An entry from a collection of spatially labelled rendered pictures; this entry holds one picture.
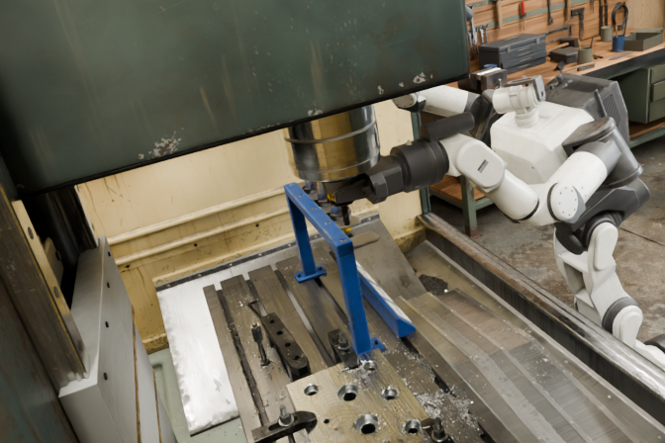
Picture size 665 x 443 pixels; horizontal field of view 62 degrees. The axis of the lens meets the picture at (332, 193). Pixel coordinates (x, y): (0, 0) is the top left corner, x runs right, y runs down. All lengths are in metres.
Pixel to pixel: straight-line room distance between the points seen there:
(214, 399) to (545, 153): 1.20
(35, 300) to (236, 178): 1.33
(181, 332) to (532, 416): 1.13
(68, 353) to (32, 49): 0.36
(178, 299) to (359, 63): 1.43
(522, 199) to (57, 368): 0.84
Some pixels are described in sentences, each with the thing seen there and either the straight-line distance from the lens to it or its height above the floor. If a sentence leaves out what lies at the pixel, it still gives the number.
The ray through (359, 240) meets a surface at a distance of 1.30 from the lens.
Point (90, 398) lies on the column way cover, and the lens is 0.78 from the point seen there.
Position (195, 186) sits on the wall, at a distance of 1.97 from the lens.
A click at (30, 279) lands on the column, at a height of 1.56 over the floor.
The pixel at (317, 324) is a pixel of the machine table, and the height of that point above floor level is 0.90.
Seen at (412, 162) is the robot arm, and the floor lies 1.48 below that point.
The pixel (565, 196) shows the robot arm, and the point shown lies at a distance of 1.19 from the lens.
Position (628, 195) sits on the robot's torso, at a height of 1.06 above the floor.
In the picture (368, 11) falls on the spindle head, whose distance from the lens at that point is 0.80.
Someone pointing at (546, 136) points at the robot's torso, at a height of 1.33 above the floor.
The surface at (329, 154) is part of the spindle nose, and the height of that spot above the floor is 1.55.
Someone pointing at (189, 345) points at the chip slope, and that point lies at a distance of 1.96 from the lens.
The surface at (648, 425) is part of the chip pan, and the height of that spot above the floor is 0.67.
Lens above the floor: 1.83
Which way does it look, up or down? 23 degrees down
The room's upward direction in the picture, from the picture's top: 11 degrees counter-clockwise
